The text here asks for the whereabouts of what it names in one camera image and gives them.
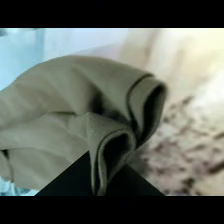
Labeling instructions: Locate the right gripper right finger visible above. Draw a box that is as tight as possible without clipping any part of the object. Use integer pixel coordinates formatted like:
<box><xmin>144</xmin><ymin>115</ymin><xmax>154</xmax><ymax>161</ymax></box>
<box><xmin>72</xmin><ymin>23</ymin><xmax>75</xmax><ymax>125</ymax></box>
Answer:
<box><xmin>105</xmin><ymin>162</ymin><xmax>166</xmax><ymax>197</ymax></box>

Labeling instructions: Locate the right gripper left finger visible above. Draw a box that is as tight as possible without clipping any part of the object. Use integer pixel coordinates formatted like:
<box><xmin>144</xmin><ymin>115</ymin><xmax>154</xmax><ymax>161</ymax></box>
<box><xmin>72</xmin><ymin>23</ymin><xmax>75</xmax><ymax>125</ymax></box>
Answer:
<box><xmin>35</xmin><ymin>149</ymin><xmax>95</xmax><ymax>197</ymax></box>

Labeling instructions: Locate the brown shirt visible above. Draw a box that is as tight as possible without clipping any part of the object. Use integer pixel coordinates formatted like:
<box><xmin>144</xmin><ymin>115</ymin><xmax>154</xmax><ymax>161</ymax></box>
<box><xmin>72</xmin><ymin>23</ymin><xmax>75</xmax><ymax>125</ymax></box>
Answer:
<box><xmin>0</xmin><ymin>54</ymin><xmax>168</xmax><ymax>197</ymax></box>

